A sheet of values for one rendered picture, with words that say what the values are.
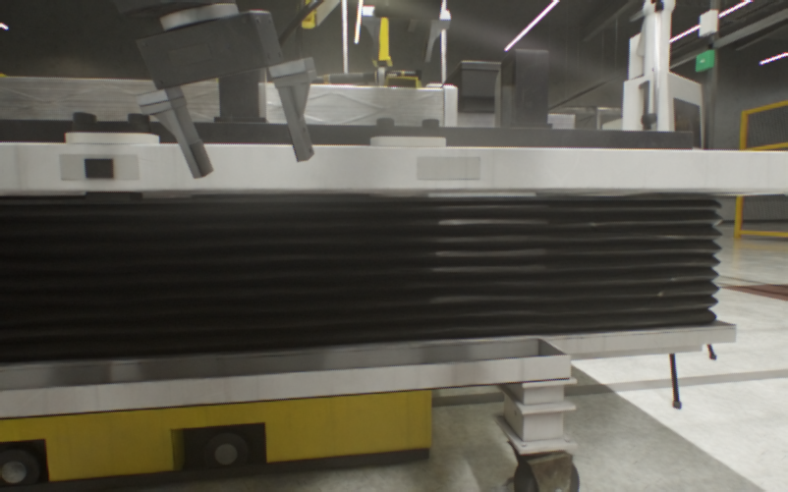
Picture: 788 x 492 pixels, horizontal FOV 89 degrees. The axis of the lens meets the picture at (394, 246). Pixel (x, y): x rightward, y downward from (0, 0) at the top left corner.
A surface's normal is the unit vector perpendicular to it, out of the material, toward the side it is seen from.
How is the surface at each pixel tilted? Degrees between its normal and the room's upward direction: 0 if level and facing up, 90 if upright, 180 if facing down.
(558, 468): 90
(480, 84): 90
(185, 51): 113
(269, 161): 90
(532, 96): 90
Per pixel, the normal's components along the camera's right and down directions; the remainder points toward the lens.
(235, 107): 0.14, 0.08
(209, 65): -0.11, 0.47
